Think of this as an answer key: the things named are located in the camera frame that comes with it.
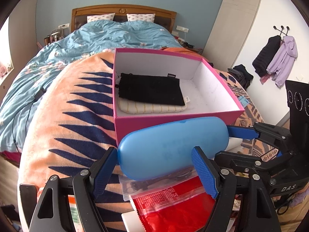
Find blue glasses case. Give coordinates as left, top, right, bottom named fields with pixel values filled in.
left=118, top=117, right=229, bottom=181

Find striped Pingu zipper pouch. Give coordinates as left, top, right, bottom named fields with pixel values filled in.
left=115, top=78, right=187, bottom=114

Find black fabric pouch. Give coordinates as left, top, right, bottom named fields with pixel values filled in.
left=116, top=73, right=185, bottom=106

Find left nightstand with clutter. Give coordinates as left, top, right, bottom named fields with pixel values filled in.
left=44, top=28, right=65, bottom=46

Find blue small card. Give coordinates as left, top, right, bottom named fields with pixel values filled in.
left=238, top=95, right=250, bottom=108

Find red plastic zip bag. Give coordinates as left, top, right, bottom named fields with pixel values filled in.
left=132, top=176, right=215, bottom=231

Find pink cardboard box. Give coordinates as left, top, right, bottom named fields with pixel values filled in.
left=113, top=48, right=244, bottom=142

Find orange patterned blanket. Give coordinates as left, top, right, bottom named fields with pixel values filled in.
left=17, top=51, right=281, bottom=232

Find dark clothes pile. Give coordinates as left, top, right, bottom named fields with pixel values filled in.
left=227, top=64, right=254, bottom=91

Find white paper box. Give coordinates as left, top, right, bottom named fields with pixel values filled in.
left=121, top=211, right=145, bottom=232

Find black hanging jacket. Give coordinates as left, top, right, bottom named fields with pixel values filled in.
left=252, top=35, right=282, bottom=77

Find lilac hanging hoodie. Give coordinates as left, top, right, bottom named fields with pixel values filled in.
left=266, top=36, right=298, bottom=88

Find right wooden nightstand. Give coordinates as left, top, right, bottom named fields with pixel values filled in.
left=179, top=41, right=203, bottom=55

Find orange garment on bed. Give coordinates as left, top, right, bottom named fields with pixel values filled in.
left=160, top=47, right=208, bottom=61

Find beige wardrobe panel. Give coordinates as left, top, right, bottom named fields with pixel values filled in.
left=202, top=0, right=261, bottom=71

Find blue floral duvet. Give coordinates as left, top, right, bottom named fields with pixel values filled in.
left=1, top=20, right=180, bottom=154

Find wooden bed headboard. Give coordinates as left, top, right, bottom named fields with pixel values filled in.
left=71, top=4, right=177, bottom=33

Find right patterned pillow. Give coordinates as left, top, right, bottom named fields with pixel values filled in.
left=127, top=14, right=155, bottom=23

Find patterned pillow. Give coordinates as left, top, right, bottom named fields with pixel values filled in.
left=127, top=14, right=155, bottom=23
left=87, top=13, right=115, bottom=23

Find left patterned pillow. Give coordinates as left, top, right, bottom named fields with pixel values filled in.
left=87, top=13, right=115, bottom=23

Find black tracker camera box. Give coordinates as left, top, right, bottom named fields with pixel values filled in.
left=285, top=80, right=309, bottom=151

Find black cable on duvet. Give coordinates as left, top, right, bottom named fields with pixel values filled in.
left=11, top=86, right=48, bottom=150

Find black wall coat hooks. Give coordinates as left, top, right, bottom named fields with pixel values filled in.
left=273, top=25, right=290, bottom=36

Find white wall socket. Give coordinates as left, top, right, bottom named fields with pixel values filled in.
left=176, top=26, right=189, bottom=33

